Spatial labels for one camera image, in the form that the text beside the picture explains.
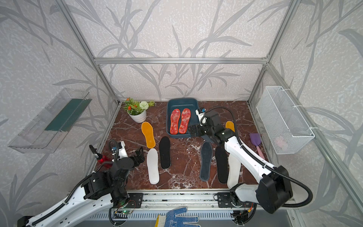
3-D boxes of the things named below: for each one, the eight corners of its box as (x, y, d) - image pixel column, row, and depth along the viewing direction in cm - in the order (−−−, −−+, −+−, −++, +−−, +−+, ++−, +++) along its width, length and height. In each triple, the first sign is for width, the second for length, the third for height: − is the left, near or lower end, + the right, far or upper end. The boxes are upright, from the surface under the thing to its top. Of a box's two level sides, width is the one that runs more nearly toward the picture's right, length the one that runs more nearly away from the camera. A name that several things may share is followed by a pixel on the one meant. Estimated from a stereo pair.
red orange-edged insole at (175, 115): (168, 134, 102) (168, 132, 100) (171, 111, 117) (171, 108, 114) (179, 134, 102) (179, 132, 100) (180, 111, 117) (180, 109, 114)
